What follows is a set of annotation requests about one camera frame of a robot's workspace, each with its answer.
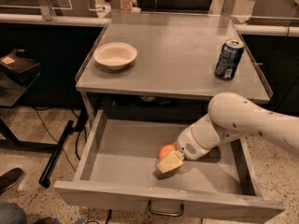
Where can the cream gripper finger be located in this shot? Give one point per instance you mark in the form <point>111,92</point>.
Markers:
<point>169,162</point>

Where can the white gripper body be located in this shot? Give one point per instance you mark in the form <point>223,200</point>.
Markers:
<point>189,145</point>

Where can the orange fruit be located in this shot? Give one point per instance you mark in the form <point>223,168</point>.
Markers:
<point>165,150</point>

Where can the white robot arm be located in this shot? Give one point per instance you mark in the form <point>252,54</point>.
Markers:
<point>228,117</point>

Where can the open grey top drawer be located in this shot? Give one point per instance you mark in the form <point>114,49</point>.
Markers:
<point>117,171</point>

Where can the blue soda can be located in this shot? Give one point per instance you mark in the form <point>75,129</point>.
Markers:
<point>230,56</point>

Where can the white paper bowl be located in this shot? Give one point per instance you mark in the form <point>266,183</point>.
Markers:
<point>115,55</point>

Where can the black metal floor bar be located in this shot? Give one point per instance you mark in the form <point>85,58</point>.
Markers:
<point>44,180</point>

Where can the dark shoe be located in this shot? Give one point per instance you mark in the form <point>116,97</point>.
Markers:
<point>10,179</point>

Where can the blue jeans leg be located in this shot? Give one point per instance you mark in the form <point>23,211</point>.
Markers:
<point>11,213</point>

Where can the black box on side table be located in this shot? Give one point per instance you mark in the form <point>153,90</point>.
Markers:
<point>18,68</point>

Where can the metal drawer handle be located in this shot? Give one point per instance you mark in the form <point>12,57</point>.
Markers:
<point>166,209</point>

